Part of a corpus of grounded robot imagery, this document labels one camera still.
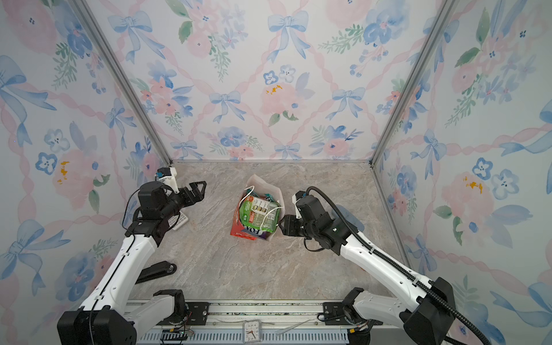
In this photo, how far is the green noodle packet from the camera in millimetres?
763

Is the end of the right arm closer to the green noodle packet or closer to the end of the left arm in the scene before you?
the green noodle packet

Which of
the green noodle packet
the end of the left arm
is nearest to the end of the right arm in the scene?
the green noodle packet
